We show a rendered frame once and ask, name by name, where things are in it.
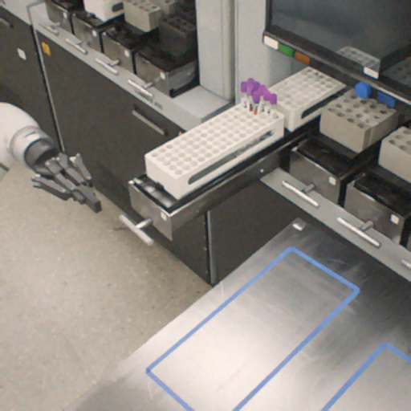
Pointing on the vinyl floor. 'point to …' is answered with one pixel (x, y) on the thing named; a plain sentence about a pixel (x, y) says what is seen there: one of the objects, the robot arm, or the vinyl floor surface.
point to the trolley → (277, 339)
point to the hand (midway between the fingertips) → (89, 199)
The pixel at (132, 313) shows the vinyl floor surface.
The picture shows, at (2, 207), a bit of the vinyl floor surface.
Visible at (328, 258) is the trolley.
